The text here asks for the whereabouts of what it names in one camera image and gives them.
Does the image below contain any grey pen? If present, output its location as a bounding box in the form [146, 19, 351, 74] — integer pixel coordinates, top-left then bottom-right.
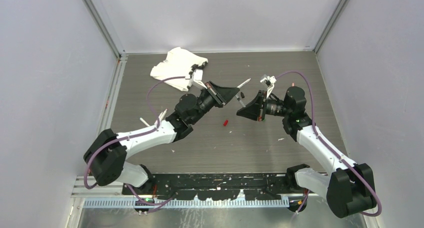
[235, 95, 246, 107]

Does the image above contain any white crumpled cloth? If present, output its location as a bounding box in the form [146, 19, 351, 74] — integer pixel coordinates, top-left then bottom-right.
[150, 47, 208, 92]

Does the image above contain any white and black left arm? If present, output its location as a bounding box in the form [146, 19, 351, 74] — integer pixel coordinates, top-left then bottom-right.
[83, 81, 240, 195]

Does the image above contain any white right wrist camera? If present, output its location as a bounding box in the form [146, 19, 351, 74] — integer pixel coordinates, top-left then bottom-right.
[260, 74, 277, 98]

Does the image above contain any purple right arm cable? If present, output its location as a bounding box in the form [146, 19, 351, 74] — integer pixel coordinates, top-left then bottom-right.
[276, 70, 383, 217]

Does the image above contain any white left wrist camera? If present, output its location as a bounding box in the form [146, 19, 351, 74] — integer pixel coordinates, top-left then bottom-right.
[189, 68, 207, 89]

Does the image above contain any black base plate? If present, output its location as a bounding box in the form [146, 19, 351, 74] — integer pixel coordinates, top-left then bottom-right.
[134, 173, 306, 201]

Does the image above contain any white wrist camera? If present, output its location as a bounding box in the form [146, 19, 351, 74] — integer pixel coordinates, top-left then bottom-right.
[260, 74, 277, 98]
[189, 68, 207, 89]

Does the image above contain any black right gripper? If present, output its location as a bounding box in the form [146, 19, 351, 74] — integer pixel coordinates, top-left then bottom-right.
[237, 90, 291, 122]

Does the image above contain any white pen green tip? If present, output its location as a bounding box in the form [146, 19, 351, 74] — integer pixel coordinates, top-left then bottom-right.
[237, 78, 251, 89]

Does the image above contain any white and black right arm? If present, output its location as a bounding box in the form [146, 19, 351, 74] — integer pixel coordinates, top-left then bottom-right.
[236, 85, 382, 218]

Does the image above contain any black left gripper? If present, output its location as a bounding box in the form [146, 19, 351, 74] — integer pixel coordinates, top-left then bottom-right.
[190, 82, 240, 125]

